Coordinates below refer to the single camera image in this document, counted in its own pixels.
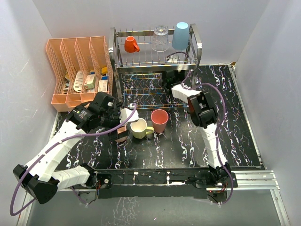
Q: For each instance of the orange mug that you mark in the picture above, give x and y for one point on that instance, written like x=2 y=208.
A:
x=131 y=45

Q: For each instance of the white pink medicine box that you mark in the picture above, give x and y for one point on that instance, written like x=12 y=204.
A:
x=103 y=86

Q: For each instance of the metal dish rack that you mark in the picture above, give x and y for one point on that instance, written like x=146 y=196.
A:
x=138 y=76

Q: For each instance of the green white medicine box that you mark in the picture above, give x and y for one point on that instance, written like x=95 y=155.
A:
x=90 y=81

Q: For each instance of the light blue plastic cup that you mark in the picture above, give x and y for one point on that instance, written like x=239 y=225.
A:
x=181 y=36

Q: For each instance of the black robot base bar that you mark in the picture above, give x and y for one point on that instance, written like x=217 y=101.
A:
x=198 y=183

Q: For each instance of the clear glass cup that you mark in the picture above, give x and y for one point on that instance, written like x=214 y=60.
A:
x=160 y=42

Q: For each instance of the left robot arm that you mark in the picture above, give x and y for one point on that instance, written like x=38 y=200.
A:
x=39 y=176

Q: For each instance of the light pink mug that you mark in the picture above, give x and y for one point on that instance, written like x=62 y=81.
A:
x=121 y=135

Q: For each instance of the dusty pink tumbler cup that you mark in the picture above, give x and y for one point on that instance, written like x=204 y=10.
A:
x=159 y=120

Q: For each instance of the yellow small box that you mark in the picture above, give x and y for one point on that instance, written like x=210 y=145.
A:
x=104 y=70

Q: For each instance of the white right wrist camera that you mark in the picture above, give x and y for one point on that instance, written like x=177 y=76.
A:
x=174 y=59

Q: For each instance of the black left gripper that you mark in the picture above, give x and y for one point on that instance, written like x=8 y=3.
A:
x=114 y=134

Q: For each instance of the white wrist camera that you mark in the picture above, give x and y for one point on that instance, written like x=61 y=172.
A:
x=174 y=59
x=125 y=113

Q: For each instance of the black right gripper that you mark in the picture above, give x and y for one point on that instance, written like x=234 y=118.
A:
x=179 y=77

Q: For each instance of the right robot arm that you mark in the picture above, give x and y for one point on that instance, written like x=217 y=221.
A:
x=203 y=113

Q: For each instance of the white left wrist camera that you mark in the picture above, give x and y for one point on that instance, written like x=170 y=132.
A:
x=125 y=113

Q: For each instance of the peach plastic desk organizer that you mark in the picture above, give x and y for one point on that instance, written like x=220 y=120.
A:
x=70 y=55

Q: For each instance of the yellow-green mug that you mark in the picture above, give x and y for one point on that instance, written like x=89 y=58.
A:
x=140 y=129

